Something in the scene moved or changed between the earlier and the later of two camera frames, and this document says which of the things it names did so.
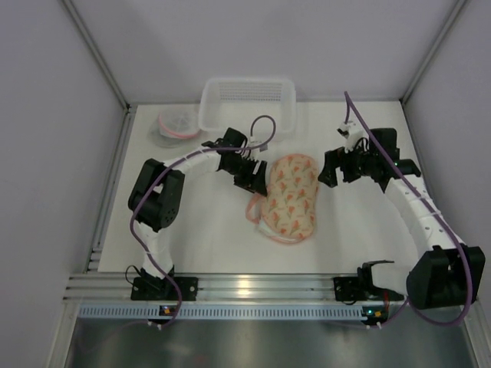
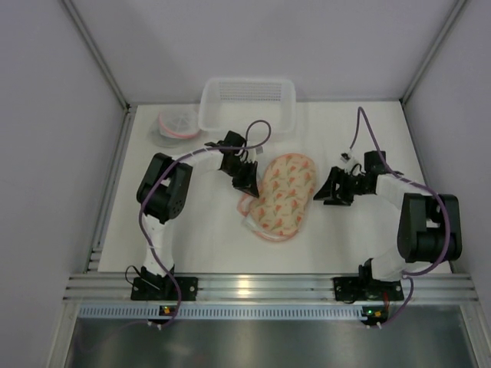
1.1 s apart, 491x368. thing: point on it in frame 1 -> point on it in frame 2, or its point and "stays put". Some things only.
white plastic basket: x=234 y=103 stays put
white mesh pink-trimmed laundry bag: x=179 y=123 stays put
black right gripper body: x=343 y=165 -> x=340 y=186
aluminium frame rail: x=212 y=288 stays put
